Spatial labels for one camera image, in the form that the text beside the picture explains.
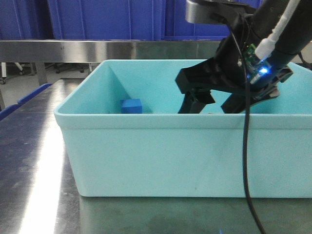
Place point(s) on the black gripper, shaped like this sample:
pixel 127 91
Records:
pixel 227 70

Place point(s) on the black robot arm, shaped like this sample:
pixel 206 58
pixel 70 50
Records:
pixel 290 35

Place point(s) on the small blue cube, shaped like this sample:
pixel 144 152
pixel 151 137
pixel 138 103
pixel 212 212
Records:
pixel 131 106

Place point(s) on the green wrist circuit board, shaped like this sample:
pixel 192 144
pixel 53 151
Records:
pixel 256 68

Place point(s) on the blue crate upper right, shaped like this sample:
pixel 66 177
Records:
pixel 175 27

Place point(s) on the blue crate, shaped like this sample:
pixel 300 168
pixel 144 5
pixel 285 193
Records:
pixel 175 27
pixel 107 19
pixel 25 19

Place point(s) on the light cyan plastic tub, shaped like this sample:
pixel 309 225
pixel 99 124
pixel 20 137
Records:
pixel 163 153

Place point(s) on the blue crate upper middle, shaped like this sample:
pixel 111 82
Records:
pixel 107 19

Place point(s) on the blue bin edge left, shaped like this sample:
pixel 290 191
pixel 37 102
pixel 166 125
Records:
pixel 10 109

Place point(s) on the blue crate upper left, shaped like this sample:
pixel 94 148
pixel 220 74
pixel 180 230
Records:
pixel 25 19

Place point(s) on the stainless steel shelf rail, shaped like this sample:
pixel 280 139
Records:
pixel 96 51

